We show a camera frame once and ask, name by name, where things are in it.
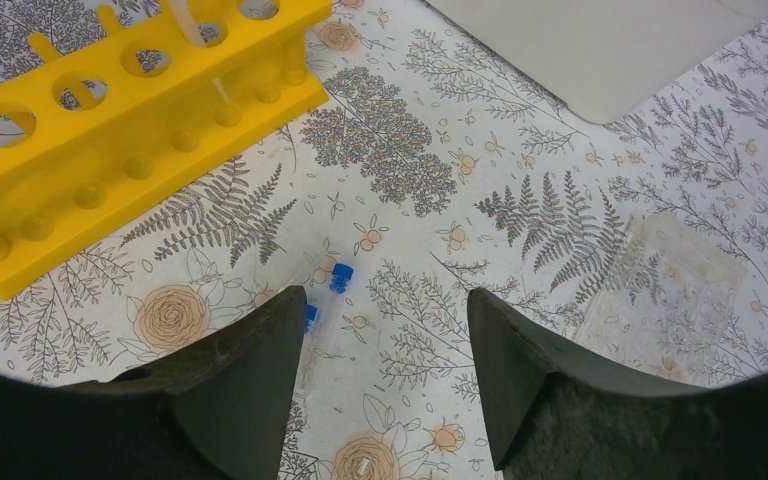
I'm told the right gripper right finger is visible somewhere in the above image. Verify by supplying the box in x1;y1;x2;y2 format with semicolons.
467;288;702;472

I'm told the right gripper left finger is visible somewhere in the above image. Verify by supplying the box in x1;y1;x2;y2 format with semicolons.
68;286;307;479

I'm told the white plastic storage bin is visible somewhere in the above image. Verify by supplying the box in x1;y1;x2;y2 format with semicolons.
431;0;768;124

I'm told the floral patterned table mat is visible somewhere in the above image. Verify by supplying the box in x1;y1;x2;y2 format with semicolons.
0;1;768;479

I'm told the yellow test tube rack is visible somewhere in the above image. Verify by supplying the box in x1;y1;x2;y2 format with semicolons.
0;1;332;299

